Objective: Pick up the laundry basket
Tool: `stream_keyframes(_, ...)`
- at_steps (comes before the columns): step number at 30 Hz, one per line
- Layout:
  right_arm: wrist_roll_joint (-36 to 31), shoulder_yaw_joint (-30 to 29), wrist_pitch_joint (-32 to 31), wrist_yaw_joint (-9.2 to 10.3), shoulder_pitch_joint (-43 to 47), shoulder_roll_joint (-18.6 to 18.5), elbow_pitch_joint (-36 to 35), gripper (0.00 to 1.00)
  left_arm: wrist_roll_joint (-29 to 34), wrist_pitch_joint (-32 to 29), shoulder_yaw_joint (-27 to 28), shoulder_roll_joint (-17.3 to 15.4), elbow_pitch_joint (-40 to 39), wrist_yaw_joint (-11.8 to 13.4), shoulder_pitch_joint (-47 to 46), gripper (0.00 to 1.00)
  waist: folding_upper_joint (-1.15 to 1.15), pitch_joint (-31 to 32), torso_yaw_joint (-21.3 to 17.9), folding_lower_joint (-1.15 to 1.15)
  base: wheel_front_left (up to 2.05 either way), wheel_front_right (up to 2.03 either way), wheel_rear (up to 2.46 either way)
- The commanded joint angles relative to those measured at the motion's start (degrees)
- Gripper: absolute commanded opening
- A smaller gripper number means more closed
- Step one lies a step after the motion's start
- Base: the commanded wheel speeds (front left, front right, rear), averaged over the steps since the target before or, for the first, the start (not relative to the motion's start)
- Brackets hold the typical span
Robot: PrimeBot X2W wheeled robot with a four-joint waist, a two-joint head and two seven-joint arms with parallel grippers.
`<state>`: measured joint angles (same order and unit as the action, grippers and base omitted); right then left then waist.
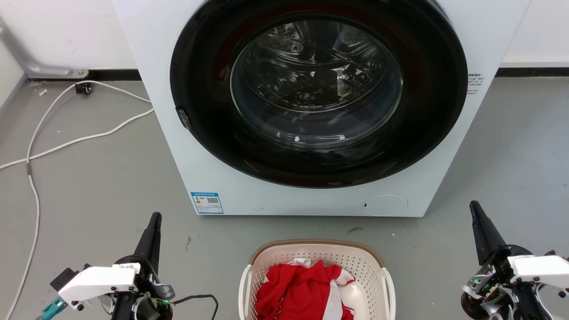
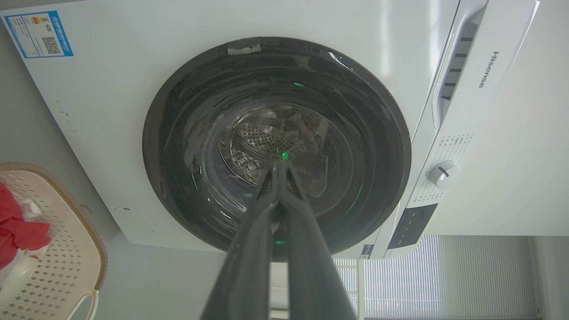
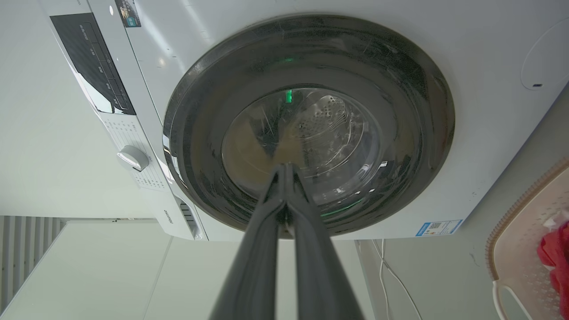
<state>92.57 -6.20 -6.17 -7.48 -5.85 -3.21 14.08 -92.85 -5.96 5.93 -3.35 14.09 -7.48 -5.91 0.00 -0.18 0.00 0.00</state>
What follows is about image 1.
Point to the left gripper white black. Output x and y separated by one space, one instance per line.
98 280

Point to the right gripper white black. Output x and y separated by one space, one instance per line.
524 280

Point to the cream plastic laundry basket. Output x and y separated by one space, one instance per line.
284 253

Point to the blue white energy label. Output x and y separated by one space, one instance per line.
206 202

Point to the round white filter cover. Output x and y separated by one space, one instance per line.
385 205

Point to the round black washer door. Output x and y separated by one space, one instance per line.
213 133

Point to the small printed warning label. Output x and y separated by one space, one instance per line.
474 83

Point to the red and white garment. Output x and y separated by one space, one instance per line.
298 289

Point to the small black floor clip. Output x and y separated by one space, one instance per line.
83 88

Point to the white front-load washing machine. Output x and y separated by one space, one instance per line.
155 53

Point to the grey metal pipe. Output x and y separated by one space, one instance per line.
26 62

